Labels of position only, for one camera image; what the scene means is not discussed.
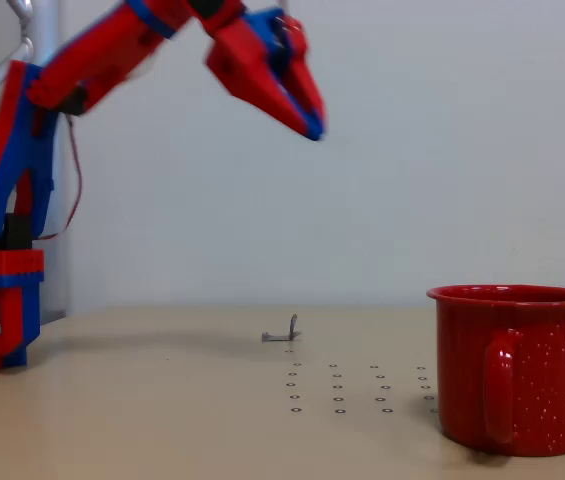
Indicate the small grey metal bracket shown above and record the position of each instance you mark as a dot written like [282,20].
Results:
[277,337]

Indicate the red enamel mug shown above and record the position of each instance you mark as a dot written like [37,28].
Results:
[547,375]

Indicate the silver metal tube frame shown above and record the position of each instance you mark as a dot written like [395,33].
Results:
[42,25]

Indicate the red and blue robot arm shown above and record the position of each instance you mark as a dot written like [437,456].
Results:
[7,150]

